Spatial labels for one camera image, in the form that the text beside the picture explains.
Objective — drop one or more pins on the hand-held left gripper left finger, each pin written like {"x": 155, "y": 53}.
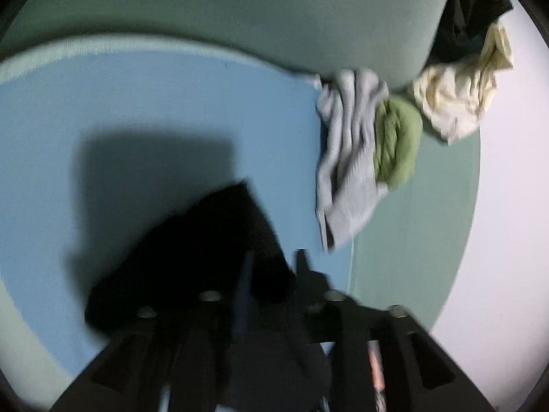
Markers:
{"x": 242, "y": 304}

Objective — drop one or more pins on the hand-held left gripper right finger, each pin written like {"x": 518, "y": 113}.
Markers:
{"x": 309, "y": 292}

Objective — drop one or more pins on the large black garment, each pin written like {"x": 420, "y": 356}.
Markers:
{"x": 240, "y": 223}

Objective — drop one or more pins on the grey garment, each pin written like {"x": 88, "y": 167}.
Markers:
{"x": 347, "y": 158}

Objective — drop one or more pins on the green garment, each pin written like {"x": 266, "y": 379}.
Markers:
{"x": 396, "y": 141}

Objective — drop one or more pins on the blue bed sheet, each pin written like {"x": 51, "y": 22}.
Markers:
{"x": 128, "y": 94}

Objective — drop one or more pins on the cream garment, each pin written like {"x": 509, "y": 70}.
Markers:
{"x": 454, "y": 98}

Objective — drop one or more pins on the green upholstered cushion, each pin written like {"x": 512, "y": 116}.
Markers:
{"x": 214, "y": 4}

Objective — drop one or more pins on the small black cloth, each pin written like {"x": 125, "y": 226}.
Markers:
{"x": 467, "y": 8}

